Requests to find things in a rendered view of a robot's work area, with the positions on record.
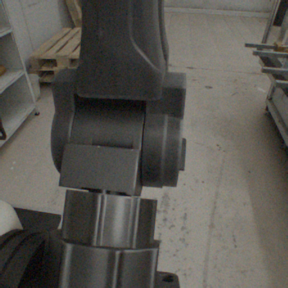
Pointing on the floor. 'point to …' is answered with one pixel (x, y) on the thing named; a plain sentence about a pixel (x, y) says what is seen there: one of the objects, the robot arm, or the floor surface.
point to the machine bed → (278, 113)
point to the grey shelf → (13, 79)
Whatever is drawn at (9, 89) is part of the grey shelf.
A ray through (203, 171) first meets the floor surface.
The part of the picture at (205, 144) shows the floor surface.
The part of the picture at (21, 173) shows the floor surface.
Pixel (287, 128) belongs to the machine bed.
